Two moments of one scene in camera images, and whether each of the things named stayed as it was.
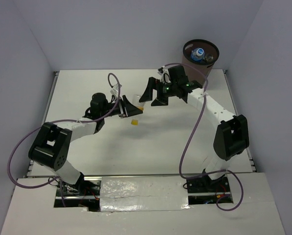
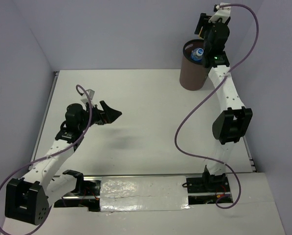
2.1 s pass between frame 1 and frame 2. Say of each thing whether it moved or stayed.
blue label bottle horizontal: stayed
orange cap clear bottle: moved
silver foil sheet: stayed
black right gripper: moved
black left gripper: moved
